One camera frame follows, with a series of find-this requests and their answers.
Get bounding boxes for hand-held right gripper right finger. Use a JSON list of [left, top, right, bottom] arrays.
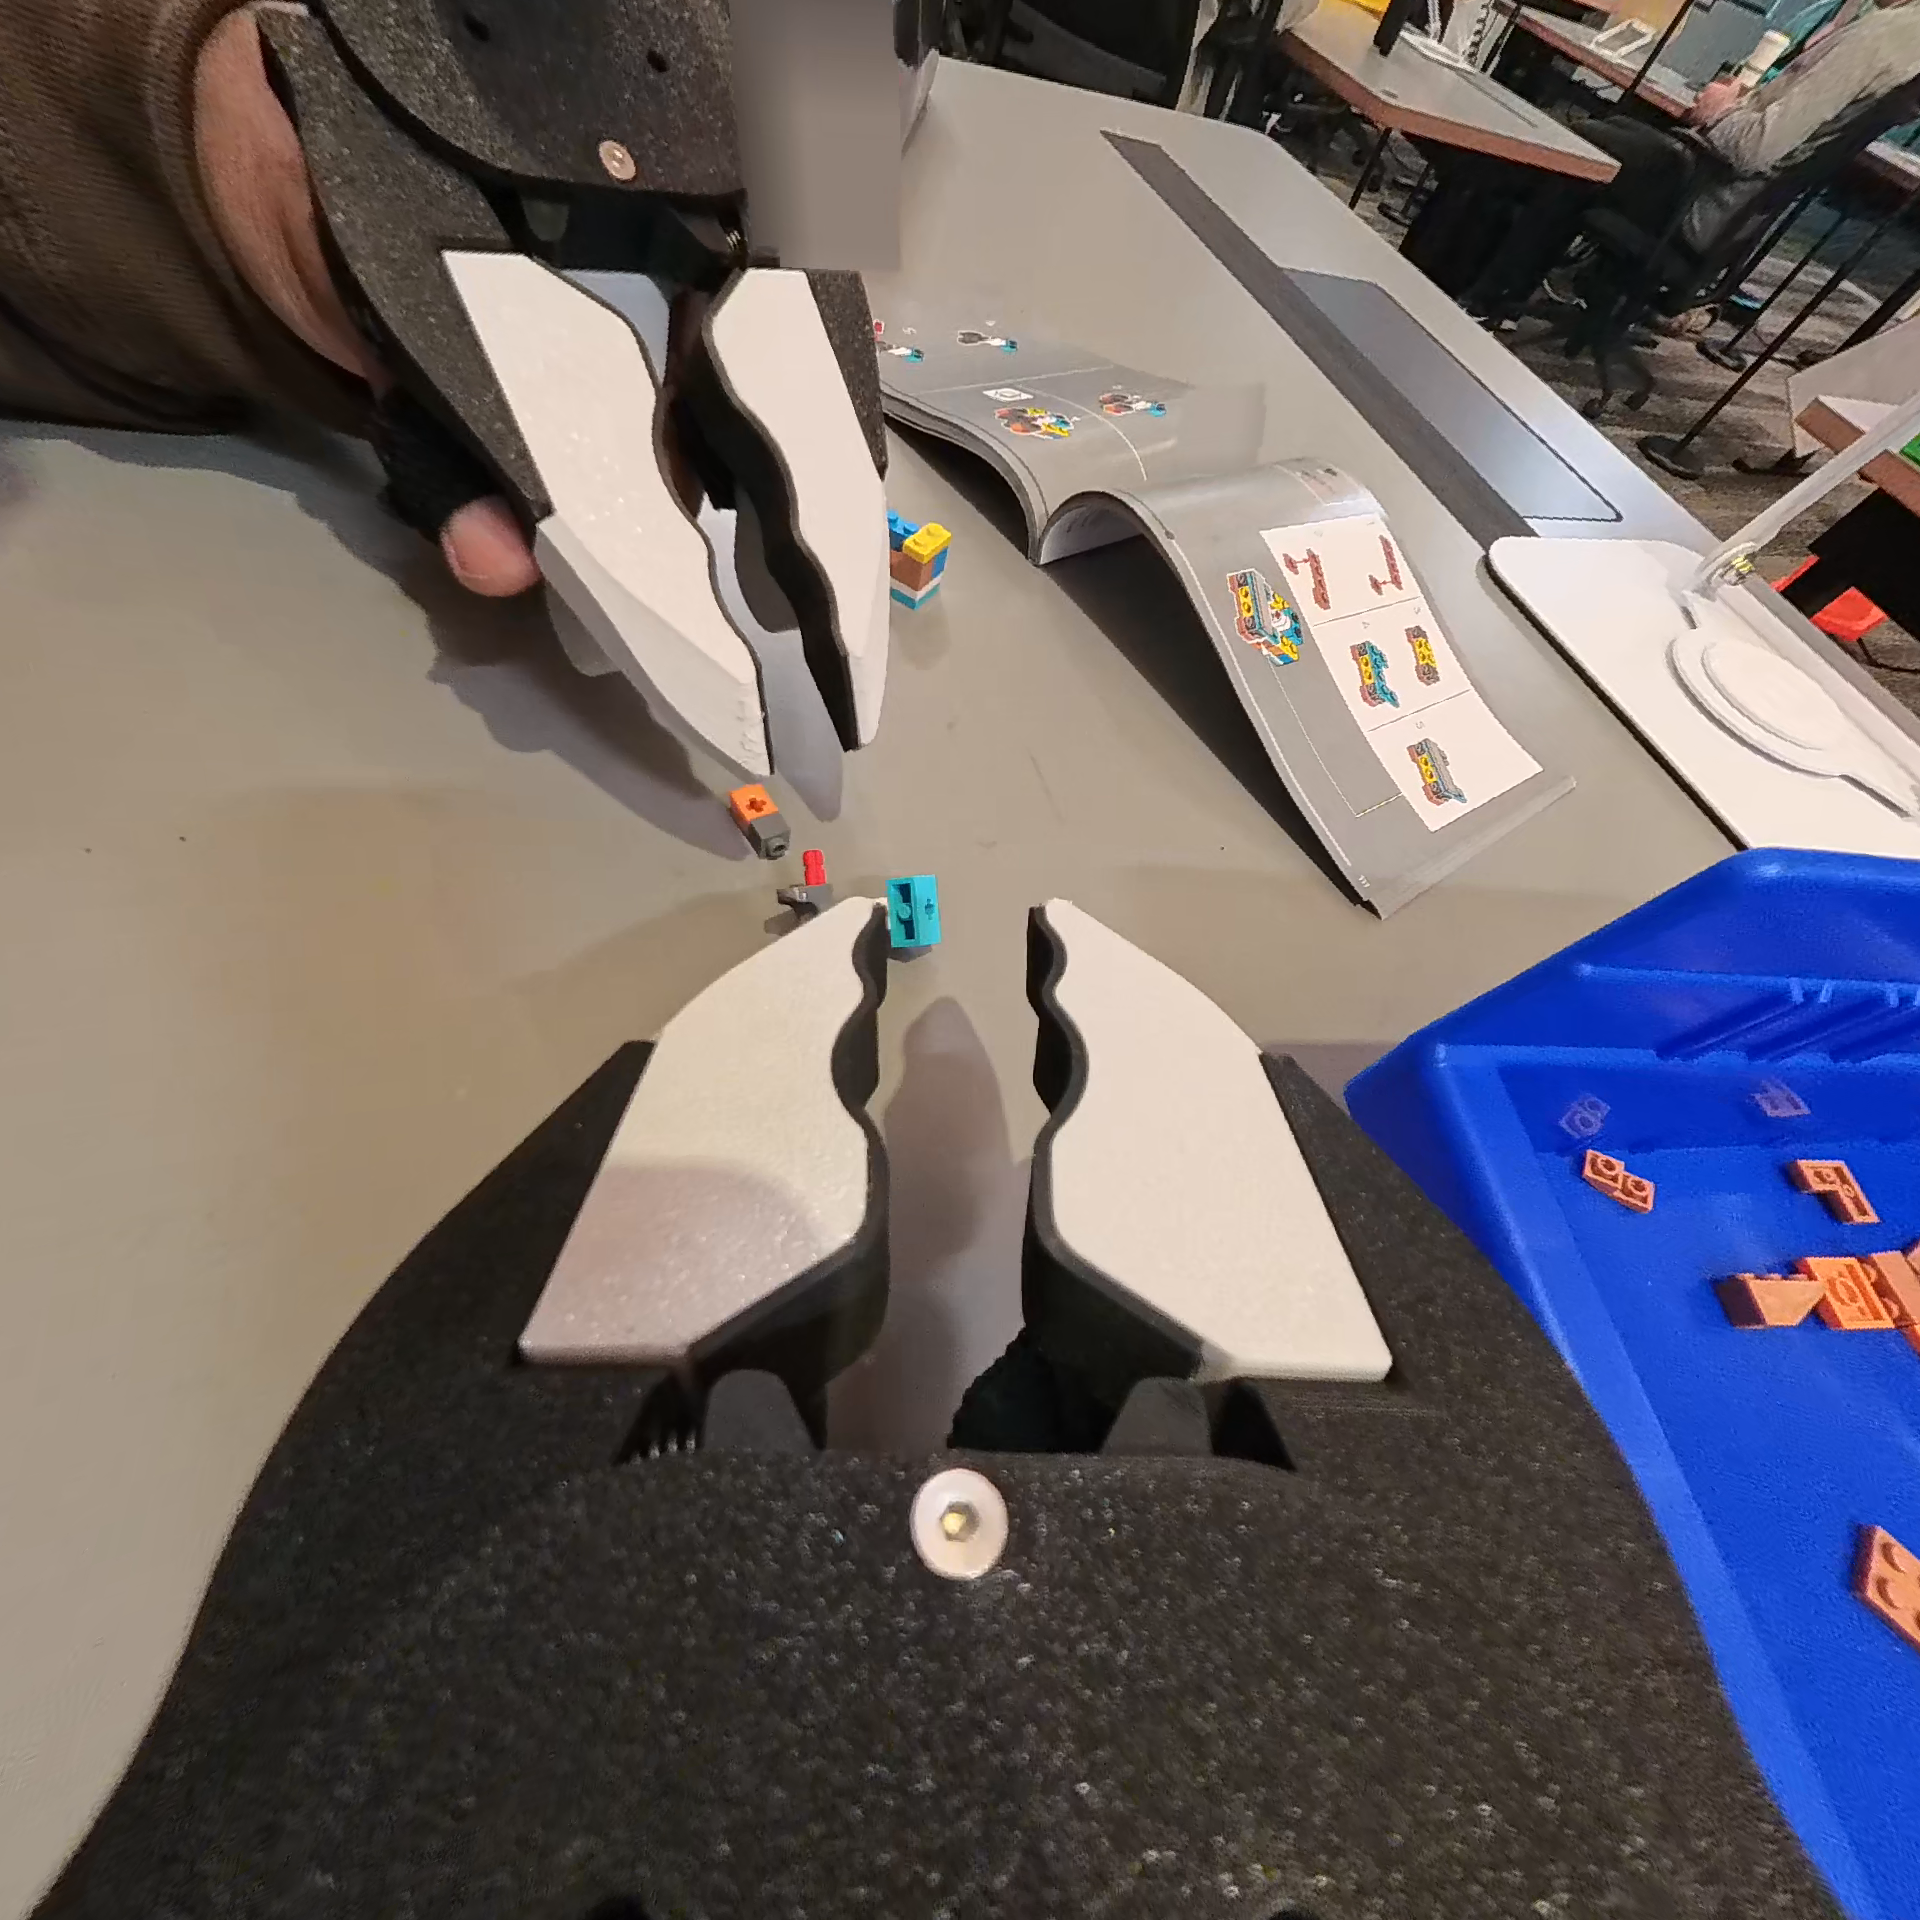
[[1022, 897, 1397, 1416]]

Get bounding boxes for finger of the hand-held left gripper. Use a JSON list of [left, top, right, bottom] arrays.
[[695, 267, 894, 752], [438, 249, 775, 779]]

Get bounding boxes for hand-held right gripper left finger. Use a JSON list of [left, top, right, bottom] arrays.
[[514, 895, 894, 1420]]

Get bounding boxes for teal grey red brick assembly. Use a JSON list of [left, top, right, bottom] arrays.
[[775, 849, 944, 955]]

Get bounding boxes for person's left forearm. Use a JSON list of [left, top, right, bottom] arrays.
[[0, 0, 301, 437]]

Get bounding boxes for grey desk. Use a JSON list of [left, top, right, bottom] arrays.
[[0, 61, 1920, 1920]]

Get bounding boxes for white desk mat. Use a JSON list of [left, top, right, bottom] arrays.
[[1486, 532, 1920, 861]]

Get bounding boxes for wood-topped office desk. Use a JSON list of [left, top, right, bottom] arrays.
[[1276, 0, 1623, 190]]

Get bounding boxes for person's left hand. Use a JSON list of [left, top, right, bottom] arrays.
[[191, 6, 544, 603]]

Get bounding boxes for multicoloured toy brick assembly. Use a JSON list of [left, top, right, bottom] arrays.
[[882, 510, 953, 614]]

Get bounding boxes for blue plastic bin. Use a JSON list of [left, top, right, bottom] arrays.
[[1344, 849, 1920, 1920]]

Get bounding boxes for grey instruction booklet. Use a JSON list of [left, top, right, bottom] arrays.
[[875, 308, 1577, 921]]

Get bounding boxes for group of brown toy plates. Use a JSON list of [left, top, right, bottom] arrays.
[[1579, 1147, 1920, 1653]]

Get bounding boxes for red plastic object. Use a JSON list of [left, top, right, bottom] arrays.
[[1774, 560, 1896, 645]]

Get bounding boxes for dark grey desk cable cover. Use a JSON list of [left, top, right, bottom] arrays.
[[1099, 127, 1630, 528]]

